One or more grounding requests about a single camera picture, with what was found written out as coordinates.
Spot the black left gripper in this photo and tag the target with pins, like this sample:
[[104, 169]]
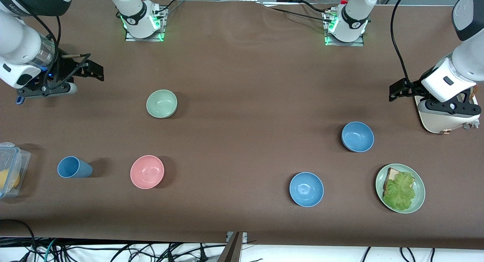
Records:
[[413, 88]]

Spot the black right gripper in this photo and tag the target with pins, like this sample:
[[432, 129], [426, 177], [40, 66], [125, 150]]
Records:
[[64, 69]]

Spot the blue bowl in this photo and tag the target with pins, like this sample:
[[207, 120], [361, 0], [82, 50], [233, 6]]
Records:
[[357, 136], [306, 189]]

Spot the green bowl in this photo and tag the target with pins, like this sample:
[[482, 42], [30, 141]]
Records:
[[161, 103]]

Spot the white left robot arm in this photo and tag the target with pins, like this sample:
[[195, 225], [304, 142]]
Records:
[[467, 61]]

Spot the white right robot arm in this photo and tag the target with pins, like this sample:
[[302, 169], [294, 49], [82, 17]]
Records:
[[19, 46]]

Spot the pink bowl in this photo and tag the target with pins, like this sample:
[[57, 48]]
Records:
[[147, 171]]

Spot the cream toaster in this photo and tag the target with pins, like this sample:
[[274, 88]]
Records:
[[442, 123]]

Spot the blue plastic clip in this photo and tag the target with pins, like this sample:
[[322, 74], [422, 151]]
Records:
[[19, 100]]

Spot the bread slice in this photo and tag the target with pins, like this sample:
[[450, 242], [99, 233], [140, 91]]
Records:
[[392, 174]]

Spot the blue cup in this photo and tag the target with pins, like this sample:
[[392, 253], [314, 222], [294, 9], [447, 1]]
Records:
[[73, 167]]

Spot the green plate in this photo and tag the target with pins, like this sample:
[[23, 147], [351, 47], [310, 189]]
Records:
[[419, 186]]

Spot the green lettuce leaf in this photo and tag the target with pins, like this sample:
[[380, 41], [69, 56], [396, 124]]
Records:
[[401, 192]]

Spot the clear plastic container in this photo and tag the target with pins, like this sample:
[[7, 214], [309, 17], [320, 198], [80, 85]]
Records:
[[15, 160]]

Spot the yellow fruit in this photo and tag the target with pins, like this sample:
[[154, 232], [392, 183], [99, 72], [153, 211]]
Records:
[[5, 179]]

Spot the brown table cover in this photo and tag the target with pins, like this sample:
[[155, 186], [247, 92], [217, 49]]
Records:
[[242, 65]]

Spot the dark beam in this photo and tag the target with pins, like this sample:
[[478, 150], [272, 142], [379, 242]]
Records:
[[232, 252]]

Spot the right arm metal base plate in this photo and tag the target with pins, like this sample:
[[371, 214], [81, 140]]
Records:
[[130, 37]]

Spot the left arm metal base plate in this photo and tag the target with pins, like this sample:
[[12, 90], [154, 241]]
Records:
[[361, 42]]

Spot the metal bracket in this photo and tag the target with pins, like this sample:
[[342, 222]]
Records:
[[244, 236]]

